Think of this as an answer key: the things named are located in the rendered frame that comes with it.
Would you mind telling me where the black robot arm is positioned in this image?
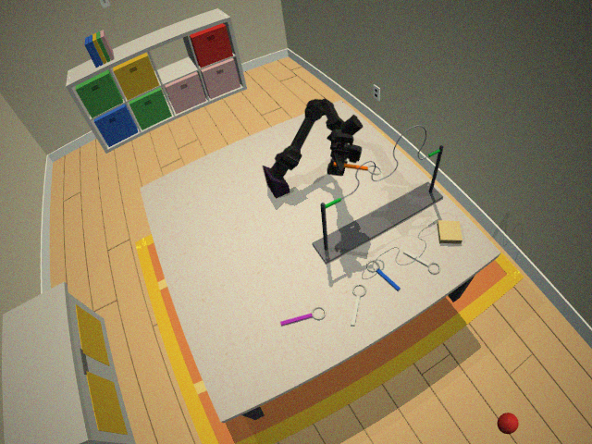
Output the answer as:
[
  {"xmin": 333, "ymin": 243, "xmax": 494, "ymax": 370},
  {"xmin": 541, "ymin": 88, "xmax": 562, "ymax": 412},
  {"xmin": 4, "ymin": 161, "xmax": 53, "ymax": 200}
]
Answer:
[{"xmin": 267, "ymin": 99, "xmax": 363, "ymax": 179}]

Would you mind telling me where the grey ring with blue handle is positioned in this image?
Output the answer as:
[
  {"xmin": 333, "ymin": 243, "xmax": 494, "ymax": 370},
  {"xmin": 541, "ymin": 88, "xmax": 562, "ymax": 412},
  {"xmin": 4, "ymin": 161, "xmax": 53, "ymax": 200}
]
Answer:
[{"xmin": 366, "ymin": 260, "xmax": 401, "ymax": 290}]

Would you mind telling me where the purple handle with grey loop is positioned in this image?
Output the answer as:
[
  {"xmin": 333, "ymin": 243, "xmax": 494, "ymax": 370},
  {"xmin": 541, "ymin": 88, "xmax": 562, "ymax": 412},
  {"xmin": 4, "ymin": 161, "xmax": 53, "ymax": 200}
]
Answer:
[{"xmin": 280, "ymin": 306, "xmax": 326, "ymax": 326}]

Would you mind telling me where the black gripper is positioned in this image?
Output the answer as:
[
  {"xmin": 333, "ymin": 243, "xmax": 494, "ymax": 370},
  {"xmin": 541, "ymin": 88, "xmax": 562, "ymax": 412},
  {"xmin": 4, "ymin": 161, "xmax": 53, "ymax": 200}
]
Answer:
[{"xmin": 327, "ymin": 132, "xmax": 354, "ymax": 176}]

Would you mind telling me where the yellow rectangular block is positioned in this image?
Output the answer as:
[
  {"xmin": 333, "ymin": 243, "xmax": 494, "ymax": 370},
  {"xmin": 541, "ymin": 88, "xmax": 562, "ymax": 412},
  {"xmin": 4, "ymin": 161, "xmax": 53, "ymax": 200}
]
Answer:
[{"xmin": 437, "ymin": 220, "xmax": 463, "ymax": 244}]

